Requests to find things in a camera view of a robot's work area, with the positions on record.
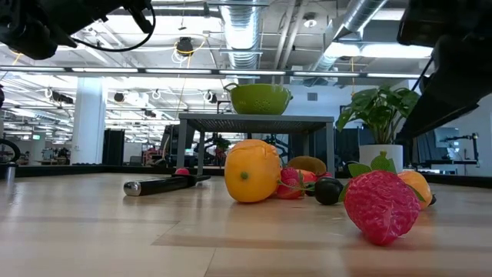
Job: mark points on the background black robot arm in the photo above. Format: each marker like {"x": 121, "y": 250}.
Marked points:
{"x": 461, "y": 137}

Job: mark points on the black kitchen knife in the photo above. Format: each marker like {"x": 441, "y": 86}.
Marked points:
{"x": 161, "y": 185}

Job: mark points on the silver spiral air duct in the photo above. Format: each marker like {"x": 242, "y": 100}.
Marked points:
{"x": 357, "y": 15}
{"x": 242, "y": 31}

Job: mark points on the black cabinet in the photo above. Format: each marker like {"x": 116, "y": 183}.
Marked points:
{"x": 113, "y": 146}

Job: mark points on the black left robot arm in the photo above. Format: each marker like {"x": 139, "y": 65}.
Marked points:
{"x": 30, "y": 27}

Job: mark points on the background black machine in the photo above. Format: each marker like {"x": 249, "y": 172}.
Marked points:
{"x": 219, "y": 148}

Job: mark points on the silver metal post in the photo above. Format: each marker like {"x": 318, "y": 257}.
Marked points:
{"x": 9, "y": 171}

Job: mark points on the black wheel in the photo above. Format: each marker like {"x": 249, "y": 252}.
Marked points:
{"x": 18, "y": 152}

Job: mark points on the green plastic colander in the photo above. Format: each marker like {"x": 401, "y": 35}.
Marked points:
{"x": 259, "y": 100}

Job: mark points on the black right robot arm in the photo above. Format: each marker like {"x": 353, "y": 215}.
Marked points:
{"x": 453, "y": 77}

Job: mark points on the yellow toy squash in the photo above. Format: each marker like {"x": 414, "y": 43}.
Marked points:
{"x": 251, "y": 173}

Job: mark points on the dark background monitor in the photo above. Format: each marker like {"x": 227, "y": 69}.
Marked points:
{"x": 177, "y": 142}

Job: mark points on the white column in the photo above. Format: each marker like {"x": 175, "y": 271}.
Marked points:
{"x": 87, "y": 131}

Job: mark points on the potted monstera plant white pot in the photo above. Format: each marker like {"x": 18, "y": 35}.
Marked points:
{"x": 378, "y": 111}

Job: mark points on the dark toy berry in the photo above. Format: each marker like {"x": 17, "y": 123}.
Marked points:
{"x": 433, "y": 200}
{"x": 328, "y": 191}

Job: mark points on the brown toy kiwi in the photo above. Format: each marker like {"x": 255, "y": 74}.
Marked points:
{"x": 307, "y": 163}

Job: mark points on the grey perforated metal shelf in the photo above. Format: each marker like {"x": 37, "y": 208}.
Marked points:
{"x": 261, "y": 124}

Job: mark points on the long white light bar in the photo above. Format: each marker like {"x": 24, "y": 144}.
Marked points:
{"x": 269, "y": 72}

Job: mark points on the orange toy fruit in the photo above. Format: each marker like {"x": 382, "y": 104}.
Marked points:
{"x": 417, "y": 184}
{"x": 307, "y": 176}

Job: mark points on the red toy strawberry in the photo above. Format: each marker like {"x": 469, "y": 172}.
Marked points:
{"x": 380, "y": 207}
{"x": 289, "y": 182}

